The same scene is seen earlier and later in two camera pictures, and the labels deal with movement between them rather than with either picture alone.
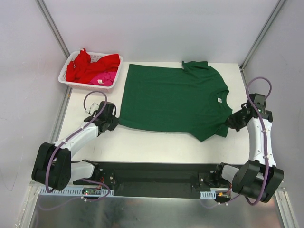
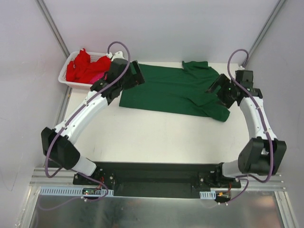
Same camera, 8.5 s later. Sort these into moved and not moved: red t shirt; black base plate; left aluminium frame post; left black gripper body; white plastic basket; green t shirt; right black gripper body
Moved: right black gripper body; green t shirt; left black gripper body
Not moved: red t shirt; white plastic basket; black base plate; left aluminium frame post
